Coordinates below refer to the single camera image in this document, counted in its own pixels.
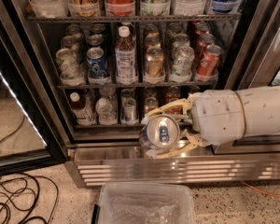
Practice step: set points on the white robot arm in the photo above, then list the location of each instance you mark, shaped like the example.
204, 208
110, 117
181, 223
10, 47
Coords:
261, 107

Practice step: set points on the white sprite can middle shelf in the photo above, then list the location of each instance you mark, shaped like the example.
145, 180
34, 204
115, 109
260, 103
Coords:
182, 64

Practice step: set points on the brown tea bottle middle shelf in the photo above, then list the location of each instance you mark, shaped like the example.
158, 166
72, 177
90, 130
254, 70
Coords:
125, 57

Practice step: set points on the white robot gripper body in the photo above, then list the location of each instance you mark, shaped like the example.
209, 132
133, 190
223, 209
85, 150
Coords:
216, 115

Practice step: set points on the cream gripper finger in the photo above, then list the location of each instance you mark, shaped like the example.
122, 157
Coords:
193, 141
186, 104

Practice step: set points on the red coke can middle shelf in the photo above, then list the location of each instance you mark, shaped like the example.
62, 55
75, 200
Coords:
206, 68

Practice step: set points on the clear water bottle bottom shelf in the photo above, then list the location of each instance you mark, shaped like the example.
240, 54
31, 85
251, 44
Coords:
106, 112

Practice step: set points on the blue pepsi can middle shelf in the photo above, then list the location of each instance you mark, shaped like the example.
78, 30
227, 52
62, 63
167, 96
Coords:
98, 71

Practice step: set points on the red can bottom shelf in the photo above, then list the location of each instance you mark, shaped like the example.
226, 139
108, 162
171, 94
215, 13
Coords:
174, 110

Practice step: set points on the red can top shelf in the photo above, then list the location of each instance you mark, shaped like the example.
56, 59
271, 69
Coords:
120, 7

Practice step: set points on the silver blue redbull can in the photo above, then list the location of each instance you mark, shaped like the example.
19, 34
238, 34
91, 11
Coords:
161, 132

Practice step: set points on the clear plastic bin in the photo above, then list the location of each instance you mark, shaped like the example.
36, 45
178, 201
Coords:
145, 203

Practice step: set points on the yellow can top shelf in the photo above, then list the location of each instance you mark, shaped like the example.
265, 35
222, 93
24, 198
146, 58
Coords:
83, 8

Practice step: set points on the open glass fridge door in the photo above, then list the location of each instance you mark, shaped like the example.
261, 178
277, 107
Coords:
31, 130

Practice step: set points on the brown tea bottle shelf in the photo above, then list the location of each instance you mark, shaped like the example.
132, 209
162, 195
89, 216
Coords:
82, 109
125, 57

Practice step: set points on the brown tea bottle bottom shelf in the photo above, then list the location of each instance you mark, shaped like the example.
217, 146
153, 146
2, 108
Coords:
82, 109

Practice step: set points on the white green can middle shelf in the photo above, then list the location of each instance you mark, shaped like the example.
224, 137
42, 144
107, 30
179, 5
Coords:
71, 72

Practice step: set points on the gold can bottom shelf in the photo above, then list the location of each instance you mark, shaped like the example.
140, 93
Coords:
150, 104

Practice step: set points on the gold can shelf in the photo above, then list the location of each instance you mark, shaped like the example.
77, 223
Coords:
154, 65
150, 104

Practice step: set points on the gold can middle shelf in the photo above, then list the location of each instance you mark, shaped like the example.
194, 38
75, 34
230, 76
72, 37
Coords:
154, 65

